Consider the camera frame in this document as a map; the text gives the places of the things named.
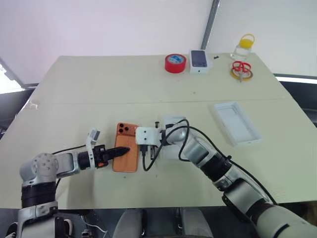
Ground grey metal frame bar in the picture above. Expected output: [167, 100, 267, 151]
[0, 57, 38, 91]

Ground white box with phone print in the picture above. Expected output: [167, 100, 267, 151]
[189, 49, 214, 75]

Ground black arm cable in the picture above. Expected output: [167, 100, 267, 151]
[142, 119, 278, 205]
[51, 145, 88, 191]

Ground orange smartphone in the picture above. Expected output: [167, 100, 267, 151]
[112, 122, 140, 174]

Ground grey rounded padded shape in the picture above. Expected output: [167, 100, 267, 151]
[173, 208, 214, 238]
[115, 208, 150, 238]

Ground clear jar with yellow lid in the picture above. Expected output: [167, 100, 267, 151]
[230, 33, 256, 60]

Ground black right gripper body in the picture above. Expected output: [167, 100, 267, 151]
[140, 145, 157, 160]

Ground red handled scissors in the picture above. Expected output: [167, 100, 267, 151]
[232, 60, 252, 83]

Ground grey metal pole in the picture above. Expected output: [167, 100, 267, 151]
[200, 0, 221, 50]

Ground white open phone box base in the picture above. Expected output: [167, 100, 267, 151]
[213, 101, 264, 146]

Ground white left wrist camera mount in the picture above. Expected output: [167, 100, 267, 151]
[86, 127, 102, 170]

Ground dark window rail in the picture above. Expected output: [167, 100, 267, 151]
[273, 72, 317, 84]

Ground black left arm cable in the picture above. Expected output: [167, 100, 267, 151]
[51, 145, 88, 191]

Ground thin white cable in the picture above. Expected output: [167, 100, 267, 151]
[81, 217, 108, 236]

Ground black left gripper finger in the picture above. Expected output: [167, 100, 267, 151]
[106, 146, 131, 155]
[107, 150, 128, 160]

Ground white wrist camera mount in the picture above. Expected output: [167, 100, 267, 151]
[135, 126, 162, 147]
[86, 127, 102, 170]

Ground red tape roll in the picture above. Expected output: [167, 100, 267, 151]
[164, 53, 187, 74]

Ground thin yellow tape roll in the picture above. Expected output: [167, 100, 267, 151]
[229, 67, 254, 81]

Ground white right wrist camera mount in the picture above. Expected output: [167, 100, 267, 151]
[135, 126, 162, 147]

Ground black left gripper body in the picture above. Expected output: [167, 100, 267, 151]
[95, 145, 110, 170]

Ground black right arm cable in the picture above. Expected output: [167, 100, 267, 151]
[142, 119, 278, 205]

